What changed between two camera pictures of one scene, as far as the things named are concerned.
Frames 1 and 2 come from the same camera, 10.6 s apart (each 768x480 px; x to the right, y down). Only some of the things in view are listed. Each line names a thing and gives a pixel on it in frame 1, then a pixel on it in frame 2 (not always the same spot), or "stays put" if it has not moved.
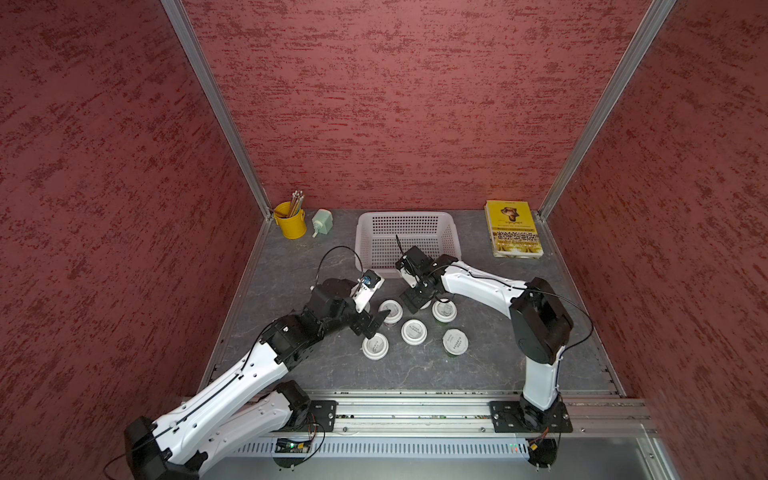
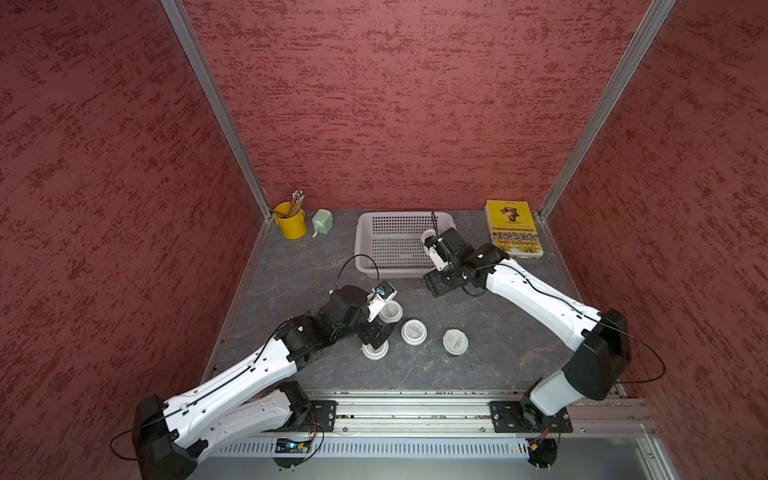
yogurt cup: (444, 311) to (427, 233)
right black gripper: (413, 300) to (437, 286)
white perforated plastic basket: (376, 248) stays put
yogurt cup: (394, 308) stays put
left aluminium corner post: (220, 106) stays put
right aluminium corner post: (616, 87) stays put
